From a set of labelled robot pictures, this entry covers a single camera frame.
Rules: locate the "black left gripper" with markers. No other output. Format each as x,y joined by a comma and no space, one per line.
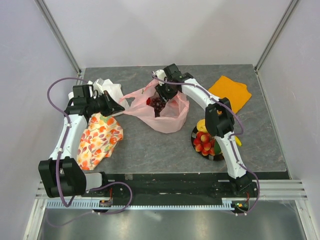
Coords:
112,107

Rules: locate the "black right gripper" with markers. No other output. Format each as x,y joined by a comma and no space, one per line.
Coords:
161,92

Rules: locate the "fake purple grapes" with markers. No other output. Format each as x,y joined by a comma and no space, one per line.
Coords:
158,105

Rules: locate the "pink plastic bag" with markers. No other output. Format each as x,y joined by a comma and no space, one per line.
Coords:
170,120

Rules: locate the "yellow fake banana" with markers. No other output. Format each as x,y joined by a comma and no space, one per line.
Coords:
238,142

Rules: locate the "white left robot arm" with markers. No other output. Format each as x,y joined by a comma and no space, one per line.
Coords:
60,174

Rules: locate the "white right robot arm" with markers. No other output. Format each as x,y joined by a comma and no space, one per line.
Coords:
219,118

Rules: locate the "white cloth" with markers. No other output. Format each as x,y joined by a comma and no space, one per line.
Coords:
115,90

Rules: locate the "floral patterned cloth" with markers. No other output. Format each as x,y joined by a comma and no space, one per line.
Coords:
98,141

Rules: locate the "orange cloth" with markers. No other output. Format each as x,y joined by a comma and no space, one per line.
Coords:
236,92

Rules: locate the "dark rimmed ceramic plate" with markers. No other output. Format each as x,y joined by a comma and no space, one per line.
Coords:
210,158

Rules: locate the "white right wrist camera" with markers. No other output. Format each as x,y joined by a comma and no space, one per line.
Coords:
160,74

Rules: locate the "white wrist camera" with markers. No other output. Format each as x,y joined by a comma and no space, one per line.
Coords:
160,74
97,86

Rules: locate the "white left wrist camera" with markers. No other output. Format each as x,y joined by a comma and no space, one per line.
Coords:
97,86

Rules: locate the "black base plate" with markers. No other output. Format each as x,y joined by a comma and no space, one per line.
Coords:
212,185

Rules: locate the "grey cable duct rail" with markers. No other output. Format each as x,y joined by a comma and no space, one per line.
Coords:
95,204

